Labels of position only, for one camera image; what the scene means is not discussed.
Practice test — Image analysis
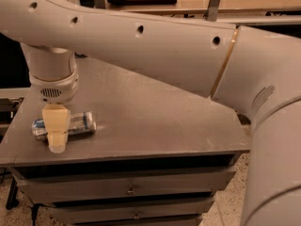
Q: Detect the top grey drawer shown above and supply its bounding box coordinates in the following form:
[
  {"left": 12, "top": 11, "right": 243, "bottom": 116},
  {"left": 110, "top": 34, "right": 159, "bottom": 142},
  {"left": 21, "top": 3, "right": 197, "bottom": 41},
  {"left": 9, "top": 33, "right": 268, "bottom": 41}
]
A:
[{"left": 16, "top": 167, "right": 235, "bottom": 204}]

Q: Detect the right metal shelf bracket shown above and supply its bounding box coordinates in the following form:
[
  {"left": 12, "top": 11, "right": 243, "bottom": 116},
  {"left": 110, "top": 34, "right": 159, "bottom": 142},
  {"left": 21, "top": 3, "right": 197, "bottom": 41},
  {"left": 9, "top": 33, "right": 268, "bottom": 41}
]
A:
[{"left": 205, "top": 0, "right": 221, "bottom": 22}]

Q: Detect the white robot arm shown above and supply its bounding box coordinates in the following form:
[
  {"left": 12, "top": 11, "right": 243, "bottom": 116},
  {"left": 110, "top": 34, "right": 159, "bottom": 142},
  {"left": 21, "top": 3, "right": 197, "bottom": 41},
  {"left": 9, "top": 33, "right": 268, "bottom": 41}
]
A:
[{"left": 0, "top": 0, "right": 301, "bottom": 226}]

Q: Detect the silver blue redbull can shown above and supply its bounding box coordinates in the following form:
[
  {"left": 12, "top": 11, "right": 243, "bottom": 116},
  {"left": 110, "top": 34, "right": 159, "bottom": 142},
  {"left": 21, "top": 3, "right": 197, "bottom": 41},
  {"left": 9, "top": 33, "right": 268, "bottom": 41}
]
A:
[{"left": 31, "top": 111, "right": 97, "bottom": 141}]

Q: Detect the grey drawer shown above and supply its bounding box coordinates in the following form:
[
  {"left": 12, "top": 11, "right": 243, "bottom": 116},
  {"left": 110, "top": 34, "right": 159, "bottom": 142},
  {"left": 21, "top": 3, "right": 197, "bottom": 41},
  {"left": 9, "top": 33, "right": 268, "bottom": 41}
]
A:
[
  {"left": 51, "top": 198, "right": 214, "bottom": 224},
  {"left": 16, "top": 167, "right": 235, "bottom": 204}
]

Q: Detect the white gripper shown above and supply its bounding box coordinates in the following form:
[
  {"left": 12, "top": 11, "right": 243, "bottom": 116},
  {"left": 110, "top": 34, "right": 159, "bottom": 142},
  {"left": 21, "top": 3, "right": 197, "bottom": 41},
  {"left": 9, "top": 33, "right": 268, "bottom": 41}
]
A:
[{"left": 29, "top": 71, "right": 79, "bottom": 153}]

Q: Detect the black stand leg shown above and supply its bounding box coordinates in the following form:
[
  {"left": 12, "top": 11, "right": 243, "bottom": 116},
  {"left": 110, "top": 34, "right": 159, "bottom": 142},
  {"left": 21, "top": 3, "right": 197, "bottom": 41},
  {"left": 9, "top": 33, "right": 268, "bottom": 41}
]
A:
[{"left": 6, "top": 179, "right": 19, "bottom": 210}]

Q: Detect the grey drawer cabinet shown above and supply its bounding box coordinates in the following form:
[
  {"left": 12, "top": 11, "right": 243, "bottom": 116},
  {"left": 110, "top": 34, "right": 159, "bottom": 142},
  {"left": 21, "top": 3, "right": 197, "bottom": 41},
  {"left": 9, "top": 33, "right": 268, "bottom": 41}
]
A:
[{"left": 1, "top": 58, "right": 248, "bottom": 226}]

